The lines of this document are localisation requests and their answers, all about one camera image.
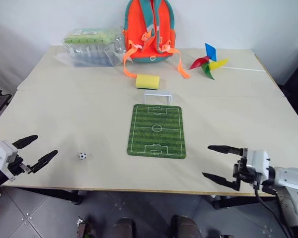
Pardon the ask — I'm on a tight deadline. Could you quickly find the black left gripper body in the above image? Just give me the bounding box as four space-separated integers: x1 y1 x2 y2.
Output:
6 154 32 178

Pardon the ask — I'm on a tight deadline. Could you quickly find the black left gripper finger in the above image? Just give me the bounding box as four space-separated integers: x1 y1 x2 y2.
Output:
11 134 39 150
27 149 59 174

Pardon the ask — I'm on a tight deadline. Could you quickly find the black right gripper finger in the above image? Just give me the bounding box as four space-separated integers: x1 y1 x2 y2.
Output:
207 145 244 157
201 172 241 192

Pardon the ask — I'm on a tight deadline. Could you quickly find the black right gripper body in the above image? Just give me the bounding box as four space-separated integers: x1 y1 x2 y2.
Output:
232 148 261 186

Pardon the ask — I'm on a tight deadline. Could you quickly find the green soccer field mat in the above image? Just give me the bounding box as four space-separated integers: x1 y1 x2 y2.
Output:
126 104 187 159

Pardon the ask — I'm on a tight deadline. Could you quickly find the black table leg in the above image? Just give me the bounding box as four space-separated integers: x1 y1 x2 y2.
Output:
14 186 84 206
212 195 261 210

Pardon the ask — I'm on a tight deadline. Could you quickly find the dark rounded shape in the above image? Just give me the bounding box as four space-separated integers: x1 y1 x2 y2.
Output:
112 217 137 238
169 215 202 238

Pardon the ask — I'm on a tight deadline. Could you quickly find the small cluttered dark object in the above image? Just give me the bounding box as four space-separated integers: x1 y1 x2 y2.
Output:
75 216 95 238

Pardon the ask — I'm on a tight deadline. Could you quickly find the colourful paper pinwheel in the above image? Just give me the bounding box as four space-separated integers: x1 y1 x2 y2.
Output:
188 42 267 81

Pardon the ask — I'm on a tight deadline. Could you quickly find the small white toy goal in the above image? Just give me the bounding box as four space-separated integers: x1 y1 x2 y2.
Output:
144 90 173 105

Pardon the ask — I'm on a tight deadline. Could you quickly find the yellow sponge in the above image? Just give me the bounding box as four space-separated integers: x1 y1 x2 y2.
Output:
135 74 161 90

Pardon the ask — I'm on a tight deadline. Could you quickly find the plastic-wrapped green-capped bottle pack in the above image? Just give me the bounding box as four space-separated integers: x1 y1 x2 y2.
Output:
54 27 127 68

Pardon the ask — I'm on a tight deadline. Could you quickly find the orange teal backpack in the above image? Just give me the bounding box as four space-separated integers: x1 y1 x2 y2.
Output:
122 0 191 80

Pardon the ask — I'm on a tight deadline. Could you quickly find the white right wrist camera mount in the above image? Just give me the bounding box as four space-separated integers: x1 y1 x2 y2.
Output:
245 148 271 183

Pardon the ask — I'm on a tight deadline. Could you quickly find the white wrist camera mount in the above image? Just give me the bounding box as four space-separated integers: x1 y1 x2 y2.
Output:
0 139 18 174
245 148 271 183

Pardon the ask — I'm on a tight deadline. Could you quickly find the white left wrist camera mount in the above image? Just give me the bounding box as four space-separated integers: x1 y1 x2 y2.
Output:
0 139 18 174

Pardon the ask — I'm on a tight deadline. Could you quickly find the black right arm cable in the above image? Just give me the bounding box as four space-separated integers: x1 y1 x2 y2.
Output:
254 182 297 238

